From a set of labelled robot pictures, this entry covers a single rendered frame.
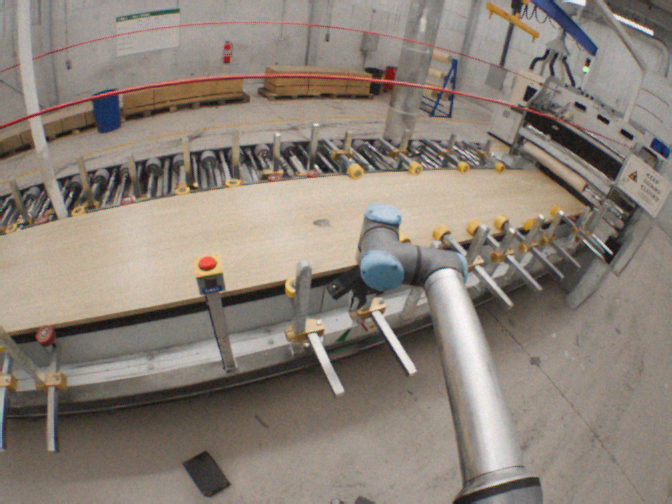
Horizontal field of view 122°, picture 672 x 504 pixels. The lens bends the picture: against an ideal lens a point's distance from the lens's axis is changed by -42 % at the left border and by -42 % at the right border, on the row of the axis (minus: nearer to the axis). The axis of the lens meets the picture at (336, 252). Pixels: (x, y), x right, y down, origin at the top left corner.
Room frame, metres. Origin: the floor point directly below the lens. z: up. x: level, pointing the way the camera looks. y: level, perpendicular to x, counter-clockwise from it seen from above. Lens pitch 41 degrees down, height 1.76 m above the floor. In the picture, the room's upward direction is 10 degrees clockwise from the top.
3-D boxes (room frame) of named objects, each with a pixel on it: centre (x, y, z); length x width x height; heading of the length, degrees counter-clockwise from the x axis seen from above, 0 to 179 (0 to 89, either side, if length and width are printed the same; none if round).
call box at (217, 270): (0.50, 0.30, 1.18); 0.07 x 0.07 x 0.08; 31
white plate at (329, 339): (0.73, -0.12, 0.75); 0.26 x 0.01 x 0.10; 121
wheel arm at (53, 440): (0.10, 0.88, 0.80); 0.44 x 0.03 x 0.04; 31
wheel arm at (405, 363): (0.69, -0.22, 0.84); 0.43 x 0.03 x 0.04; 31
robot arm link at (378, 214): (0.64, -0.10, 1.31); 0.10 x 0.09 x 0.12; 2
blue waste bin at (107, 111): (4.30, 4.43, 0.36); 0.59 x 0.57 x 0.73; 36
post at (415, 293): (0.89, -0.35, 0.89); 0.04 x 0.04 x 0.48; 31
